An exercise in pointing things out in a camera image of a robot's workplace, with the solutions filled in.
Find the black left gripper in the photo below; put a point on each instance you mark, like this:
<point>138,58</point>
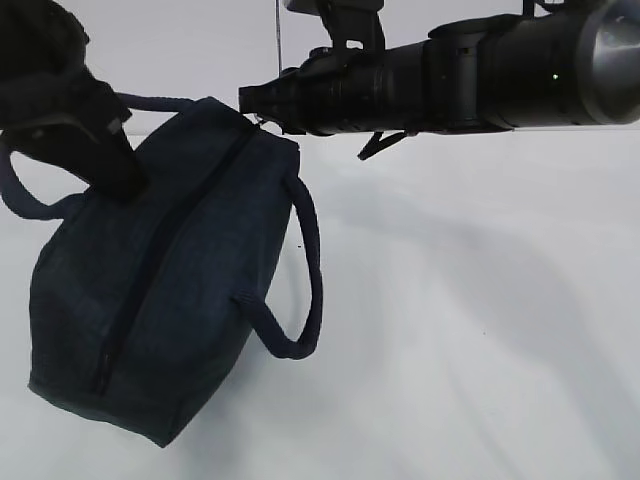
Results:
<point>74,122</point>

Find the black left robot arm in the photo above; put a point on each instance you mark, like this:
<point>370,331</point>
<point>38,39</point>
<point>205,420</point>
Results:
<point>42,36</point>

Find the navy blue lunch bag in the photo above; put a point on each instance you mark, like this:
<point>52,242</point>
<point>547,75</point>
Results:
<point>138,312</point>

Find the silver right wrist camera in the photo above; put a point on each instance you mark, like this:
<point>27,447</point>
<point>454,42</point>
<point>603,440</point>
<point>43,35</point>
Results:
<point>346,20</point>

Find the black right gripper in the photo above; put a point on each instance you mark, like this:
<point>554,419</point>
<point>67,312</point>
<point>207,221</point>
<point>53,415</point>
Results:
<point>304,99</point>

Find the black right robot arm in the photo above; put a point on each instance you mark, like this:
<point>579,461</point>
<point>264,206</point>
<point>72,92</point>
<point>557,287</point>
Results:
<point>575,65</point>

